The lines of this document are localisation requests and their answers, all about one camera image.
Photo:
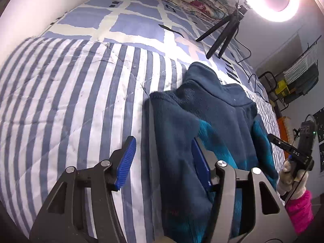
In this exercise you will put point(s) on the person's right hand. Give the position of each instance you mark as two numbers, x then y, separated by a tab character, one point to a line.
286	179

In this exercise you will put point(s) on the black metal frame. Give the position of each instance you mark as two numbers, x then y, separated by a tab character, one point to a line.
268	72

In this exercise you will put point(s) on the yellow box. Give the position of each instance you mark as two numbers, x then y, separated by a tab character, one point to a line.
282	88

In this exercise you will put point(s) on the teal fleece jacket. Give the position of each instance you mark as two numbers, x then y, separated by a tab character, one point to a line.
177	131

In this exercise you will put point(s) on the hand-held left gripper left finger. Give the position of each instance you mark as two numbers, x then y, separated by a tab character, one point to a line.
125	163

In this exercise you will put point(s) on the black tripod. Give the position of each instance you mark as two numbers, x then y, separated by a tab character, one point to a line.
229	27

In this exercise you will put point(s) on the blue white striped bed cover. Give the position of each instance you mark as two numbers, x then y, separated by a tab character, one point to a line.
63	93

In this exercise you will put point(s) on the cluttered storage shelf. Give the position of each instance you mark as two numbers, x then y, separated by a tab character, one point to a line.
303	81

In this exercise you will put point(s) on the blue checked bed sheet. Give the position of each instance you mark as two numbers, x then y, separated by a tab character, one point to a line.
136	22

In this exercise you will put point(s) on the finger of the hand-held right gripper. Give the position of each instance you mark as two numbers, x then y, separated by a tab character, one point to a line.
278	141

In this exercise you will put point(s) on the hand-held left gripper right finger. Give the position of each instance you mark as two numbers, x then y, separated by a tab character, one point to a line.
201	167

